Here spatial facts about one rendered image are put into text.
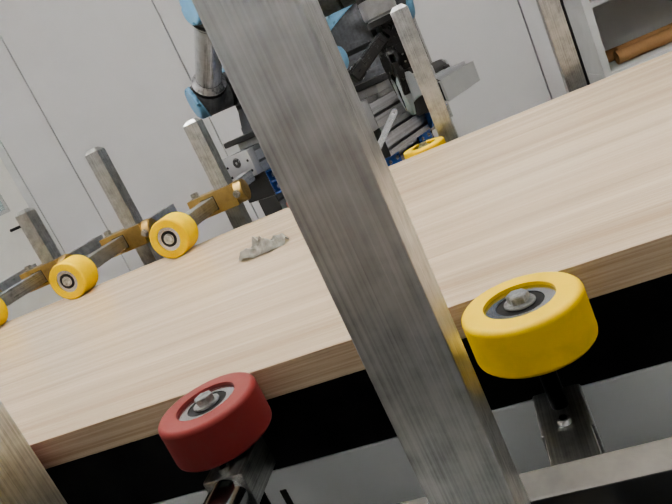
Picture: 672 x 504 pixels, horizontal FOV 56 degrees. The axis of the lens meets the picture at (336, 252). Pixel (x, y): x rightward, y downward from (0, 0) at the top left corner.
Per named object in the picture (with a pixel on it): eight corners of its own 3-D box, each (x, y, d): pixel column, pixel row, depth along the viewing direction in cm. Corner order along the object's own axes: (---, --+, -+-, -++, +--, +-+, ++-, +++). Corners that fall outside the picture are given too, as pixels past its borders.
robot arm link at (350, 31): (342, 55, 201) (324, 14, 198) (381, 37, 198) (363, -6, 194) (336, 56, 190) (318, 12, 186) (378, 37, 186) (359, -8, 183)
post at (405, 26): (475, 224, 138) (389, 9, 126) (490, 219, 137) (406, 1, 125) (475, 229, 134) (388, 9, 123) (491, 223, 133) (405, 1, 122)
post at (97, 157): (186, 326, 159) (90, 149, 147) (198, 322, 158) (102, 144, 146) (180, 332, 155) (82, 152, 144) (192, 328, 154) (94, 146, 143)
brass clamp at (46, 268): (42, 284, 163) (32, 267, 162) (83, 267, 159) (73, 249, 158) (27, 294, 158) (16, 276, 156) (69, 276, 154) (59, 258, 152)
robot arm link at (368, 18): (361, 1, 128) (354, 8, 136) (370, 23, 130) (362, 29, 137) (394, -14, 129) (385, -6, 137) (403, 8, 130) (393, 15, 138)
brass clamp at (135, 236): (120, 252, 156) (110, 233, 155) (165, 233, 152) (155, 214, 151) (107, 260, 150) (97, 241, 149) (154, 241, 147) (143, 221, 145)
